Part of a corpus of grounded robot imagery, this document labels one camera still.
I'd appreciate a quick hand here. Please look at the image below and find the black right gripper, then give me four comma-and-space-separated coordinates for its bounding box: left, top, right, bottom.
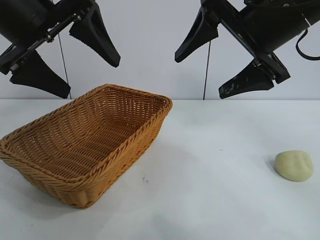
174, 0, 320, 100

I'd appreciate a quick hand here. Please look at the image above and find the pale yellow egg yolk pastry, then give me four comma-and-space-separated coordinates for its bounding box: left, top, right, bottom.
274, 149, 315, 183

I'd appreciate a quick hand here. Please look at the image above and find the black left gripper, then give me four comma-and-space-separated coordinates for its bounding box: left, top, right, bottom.
0, 0, 100, 99

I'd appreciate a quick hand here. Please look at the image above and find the brown woven wicker basket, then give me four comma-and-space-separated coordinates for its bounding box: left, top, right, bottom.
0, 83, 174, 210

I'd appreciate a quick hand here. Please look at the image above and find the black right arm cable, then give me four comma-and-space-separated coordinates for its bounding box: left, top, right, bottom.
295, 27, 320, 61

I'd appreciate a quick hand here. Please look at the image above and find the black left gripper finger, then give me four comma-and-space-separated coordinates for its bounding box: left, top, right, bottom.
68, 4, 122, 68

